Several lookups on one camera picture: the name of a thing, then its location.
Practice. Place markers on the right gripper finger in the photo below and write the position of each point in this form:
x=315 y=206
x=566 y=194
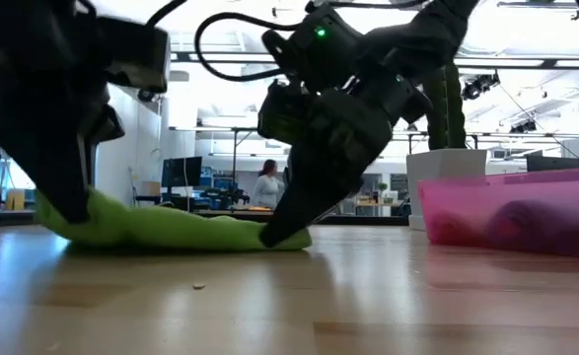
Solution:
x=338 y=207
x=333 y=158

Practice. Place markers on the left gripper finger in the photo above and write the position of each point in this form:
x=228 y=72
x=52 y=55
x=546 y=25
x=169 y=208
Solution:
x=109 y=123
x=42 y=138

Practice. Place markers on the yellow microfiber towel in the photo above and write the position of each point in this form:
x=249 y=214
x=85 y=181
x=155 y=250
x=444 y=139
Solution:
x=459 y=229

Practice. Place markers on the deep green microfiber towel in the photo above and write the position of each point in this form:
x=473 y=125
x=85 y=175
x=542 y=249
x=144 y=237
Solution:
x=180 y=232

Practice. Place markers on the teal microfiber towel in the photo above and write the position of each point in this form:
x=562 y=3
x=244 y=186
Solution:
x=526 y=227

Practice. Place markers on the black background robot arm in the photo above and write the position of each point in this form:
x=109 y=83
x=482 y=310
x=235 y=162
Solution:
x=225 y=194

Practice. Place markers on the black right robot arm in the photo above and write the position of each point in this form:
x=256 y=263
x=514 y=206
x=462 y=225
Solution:
x=427 y=34

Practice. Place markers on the pink translucent plastic basket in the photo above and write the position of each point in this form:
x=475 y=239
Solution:
x=540 y=190

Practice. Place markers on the black round ceiling lamp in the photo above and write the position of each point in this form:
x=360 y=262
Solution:
x=147 y=96

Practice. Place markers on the brown cardboard box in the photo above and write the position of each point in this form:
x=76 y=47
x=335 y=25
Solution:
x=15 y=200

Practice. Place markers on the person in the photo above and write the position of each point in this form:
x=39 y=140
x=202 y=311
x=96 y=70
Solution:
x=267 y=190

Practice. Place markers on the beige background box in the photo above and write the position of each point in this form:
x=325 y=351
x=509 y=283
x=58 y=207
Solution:
x=151 y=189

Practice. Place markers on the black computer monitor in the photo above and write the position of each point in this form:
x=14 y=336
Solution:
x=183 y=171

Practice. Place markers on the white hexagonal plant pot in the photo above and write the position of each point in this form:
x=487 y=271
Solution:
x=442 y=163

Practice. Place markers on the black ceiling spotlights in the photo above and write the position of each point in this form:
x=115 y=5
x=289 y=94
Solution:
x=476 y=86

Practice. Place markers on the small tan chip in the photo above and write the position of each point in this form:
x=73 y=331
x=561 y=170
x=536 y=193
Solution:
x=198 y=285

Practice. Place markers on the dark flat screen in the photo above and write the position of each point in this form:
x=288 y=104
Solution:
x=553 y=163

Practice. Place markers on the black metal table frame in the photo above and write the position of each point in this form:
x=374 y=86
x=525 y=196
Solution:
x=368 y=220

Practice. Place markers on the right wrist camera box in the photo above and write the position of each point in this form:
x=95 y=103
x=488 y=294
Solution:
x=276 y=113

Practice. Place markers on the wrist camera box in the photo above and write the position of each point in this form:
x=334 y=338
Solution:
x=136 y=54
x=276 y=113

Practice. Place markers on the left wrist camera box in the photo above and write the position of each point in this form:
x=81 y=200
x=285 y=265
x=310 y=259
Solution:
x=136 y=54

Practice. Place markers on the black background gantry frame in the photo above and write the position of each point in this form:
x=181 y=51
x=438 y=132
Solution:
x=234 y=158

